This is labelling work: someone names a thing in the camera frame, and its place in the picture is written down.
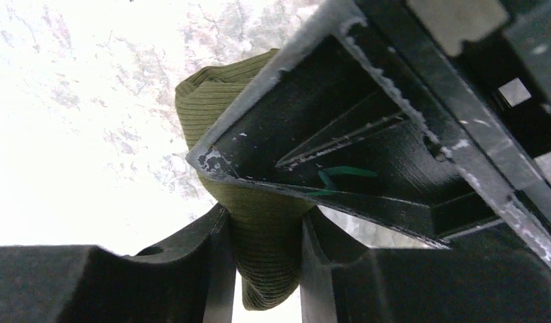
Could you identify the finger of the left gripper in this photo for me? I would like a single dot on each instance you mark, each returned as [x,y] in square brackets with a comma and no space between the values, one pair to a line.
[343,116]

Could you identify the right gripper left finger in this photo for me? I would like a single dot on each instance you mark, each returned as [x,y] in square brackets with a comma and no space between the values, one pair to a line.
[187,277]

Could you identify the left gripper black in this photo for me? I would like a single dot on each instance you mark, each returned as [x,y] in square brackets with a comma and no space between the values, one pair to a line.
[490,61]

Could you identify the olive green underwear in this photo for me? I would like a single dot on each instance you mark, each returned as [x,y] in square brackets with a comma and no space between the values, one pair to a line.
[265,227]

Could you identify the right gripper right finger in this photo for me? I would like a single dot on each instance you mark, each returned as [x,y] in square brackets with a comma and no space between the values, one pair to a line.
[342,280]

